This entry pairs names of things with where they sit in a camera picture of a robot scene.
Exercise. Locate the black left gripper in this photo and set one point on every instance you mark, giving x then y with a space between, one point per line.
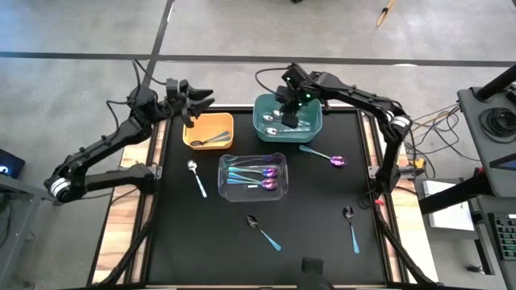
183 106

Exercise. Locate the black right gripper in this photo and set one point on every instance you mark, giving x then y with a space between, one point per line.
288 102

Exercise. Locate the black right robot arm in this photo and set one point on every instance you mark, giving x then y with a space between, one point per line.
354 94

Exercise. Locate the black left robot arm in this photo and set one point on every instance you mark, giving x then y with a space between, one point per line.
105 145

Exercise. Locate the yellow plastic bin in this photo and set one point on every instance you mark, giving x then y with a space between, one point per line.
209 125

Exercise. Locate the teal plastic bin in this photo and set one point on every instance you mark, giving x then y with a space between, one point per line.
308 136

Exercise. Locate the clear plastic bin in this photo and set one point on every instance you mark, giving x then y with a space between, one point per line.
250 193

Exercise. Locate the yellow connector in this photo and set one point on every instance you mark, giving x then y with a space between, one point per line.
419 162

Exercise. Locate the black table mat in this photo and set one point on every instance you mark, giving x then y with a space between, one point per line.
201 249

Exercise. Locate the black diagonal bar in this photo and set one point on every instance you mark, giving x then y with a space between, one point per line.
451 199

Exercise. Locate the white box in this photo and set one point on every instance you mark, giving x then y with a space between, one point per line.
447 213

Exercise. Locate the black device blue light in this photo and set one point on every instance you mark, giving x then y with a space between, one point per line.
10 163

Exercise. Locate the black pole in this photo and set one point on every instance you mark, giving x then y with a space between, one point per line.
498 84

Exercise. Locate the grey side table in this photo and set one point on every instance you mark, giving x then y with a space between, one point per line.
24 241

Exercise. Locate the grey keyboard desk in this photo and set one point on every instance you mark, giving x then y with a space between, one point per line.
504 205

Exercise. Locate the black keyboard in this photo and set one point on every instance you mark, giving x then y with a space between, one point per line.
507 237

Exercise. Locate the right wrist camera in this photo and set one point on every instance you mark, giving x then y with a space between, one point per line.
289 120

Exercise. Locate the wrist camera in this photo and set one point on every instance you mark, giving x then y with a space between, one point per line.
172 88
289 120

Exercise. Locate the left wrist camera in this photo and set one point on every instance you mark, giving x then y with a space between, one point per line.
172 88

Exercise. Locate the silver arm base bracket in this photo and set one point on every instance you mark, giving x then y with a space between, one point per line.
372 172

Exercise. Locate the black frame strut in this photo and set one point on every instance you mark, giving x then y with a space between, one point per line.
133 245
397 245

